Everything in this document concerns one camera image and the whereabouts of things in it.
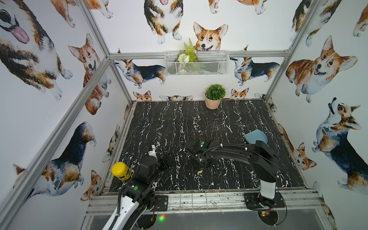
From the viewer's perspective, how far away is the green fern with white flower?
0.81 meters

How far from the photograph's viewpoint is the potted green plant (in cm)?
108

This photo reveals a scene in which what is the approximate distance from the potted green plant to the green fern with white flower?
0.27m
